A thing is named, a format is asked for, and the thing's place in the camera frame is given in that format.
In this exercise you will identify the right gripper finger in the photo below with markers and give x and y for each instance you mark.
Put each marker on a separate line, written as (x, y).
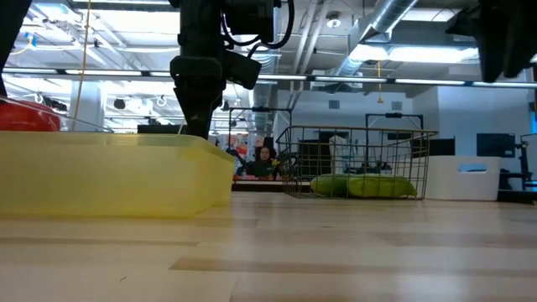
(463, 21)

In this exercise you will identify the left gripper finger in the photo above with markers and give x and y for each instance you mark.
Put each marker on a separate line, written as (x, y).
(199, 109)

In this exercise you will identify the green toy cucumber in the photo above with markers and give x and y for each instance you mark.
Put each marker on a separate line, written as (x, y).
(382, 187)
(331, 186)

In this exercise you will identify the red toy tomato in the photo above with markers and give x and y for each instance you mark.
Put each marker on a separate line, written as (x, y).
(25, 119)

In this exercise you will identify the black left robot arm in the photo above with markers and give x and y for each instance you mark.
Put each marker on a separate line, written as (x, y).
(10, 33)

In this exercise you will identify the person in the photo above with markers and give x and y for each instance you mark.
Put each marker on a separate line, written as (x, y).
(263, 168)

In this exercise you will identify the yellow translucent plastic bin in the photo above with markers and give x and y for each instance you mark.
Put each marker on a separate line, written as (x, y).
(105, 176)

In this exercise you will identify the white cutting board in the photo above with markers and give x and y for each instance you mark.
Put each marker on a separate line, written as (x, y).
(444, 180)

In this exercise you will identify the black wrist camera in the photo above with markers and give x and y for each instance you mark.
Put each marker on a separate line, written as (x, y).
(245, 69)

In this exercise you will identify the black background station frame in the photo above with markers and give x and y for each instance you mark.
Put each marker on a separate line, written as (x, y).
(260, 109)
(394, 114)

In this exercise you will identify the silver ventilation duct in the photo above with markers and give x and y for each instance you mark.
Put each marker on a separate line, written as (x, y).
(377, 25)

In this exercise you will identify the dark wall screen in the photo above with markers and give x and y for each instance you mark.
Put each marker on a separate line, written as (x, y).
(495, 145)

